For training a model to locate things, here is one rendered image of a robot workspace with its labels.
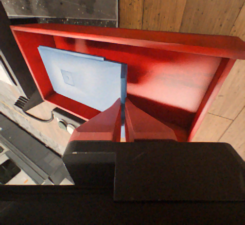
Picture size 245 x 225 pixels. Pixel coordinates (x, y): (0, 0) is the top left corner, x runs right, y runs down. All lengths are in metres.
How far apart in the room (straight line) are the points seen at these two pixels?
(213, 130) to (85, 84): 0.18
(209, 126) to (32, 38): 0.28
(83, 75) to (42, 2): 0.15
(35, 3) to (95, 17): 0.12
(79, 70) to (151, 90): 0.10
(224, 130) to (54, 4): 0.29
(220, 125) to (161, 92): 0.08
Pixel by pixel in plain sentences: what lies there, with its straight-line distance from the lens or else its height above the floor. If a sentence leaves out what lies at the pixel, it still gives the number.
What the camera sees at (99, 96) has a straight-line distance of 0.16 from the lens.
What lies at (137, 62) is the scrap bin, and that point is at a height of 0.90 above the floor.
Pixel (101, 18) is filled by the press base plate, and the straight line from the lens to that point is 0.19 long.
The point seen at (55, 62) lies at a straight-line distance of 0.20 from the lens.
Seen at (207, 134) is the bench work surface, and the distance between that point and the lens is 0.21.
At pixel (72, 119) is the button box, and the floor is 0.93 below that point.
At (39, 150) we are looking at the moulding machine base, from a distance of 5.71.
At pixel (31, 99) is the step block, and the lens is 0.29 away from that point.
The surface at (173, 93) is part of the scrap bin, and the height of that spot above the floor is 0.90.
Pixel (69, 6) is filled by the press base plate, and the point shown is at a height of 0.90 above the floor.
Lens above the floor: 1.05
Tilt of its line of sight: 45 degrees down
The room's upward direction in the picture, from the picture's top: 136 degrees counter-clockwise
